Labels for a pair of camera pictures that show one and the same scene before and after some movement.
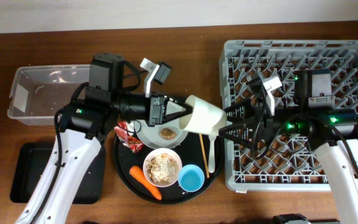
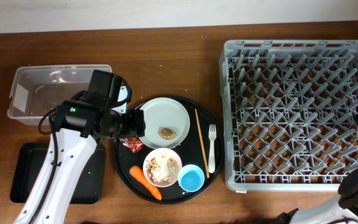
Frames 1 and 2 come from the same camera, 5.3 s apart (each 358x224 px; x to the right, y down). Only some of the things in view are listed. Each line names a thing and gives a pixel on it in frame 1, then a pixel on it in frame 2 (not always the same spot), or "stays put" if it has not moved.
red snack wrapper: x=125 y=131 stays put
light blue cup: x=191 y=178 stays put
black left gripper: x=158 y=109 -> x=136 y=123
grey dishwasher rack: x=355 y=72 stays put
